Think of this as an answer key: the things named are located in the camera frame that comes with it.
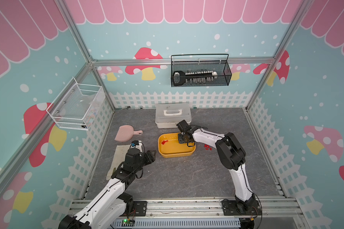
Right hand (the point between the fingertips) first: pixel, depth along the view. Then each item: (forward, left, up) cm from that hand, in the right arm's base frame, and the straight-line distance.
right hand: (182, 138), depth 102 cm
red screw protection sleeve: (-22, -10, +27) cm, 36 cm away
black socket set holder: (+23, +1, +35) cm, 42 cm away
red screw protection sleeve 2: (-3, +13, +1) cm, 13 cm away
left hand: (-17, +18, +9) cm, 26 cm away
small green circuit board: (-49, +30, -3) cm, 57 cm away
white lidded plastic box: (+12, +10, +12) cm, 19 cm away
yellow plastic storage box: (-5, +10, -1) cm, 11 cm away
